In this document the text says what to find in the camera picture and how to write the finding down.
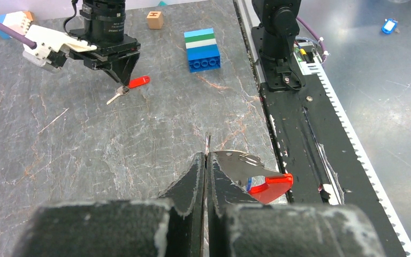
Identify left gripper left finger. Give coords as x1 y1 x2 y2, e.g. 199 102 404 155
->
12 153 206 256

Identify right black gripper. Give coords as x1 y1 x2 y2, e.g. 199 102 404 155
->
68 34 141 93

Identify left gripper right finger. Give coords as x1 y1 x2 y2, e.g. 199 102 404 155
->
206 152 385 256

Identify key with red tag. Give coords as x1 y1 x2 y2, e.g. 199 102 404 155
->
106 75 151 105

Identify keyring with blue red tags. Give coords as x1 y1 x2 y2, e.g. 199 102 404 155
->
205 132 294 205

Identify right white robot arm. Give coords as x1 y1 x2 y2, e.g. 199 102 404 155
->
66 1 305 93

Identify wooden letter H cube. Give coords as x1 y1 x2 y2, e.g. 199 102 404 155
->
146 11 164 29

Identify blue green white brick stack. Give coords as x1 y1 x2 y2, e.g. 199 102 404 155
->
184 28 221 73

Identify blue white brown brick stack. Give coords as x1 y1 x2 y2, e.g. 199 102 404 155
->
0 11 34 36

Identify blue key tag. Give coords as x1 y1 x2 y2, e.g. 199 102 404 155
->
381 18 398 34

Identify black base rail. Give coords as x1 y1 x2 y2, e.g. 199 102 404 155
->
234 1 407 256

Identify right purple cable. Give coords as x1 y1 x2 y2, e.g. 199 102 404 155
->
0 9 38 50

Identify white slotted cable duct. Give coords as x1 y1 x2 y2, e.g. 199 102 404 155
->
299 61 411 256

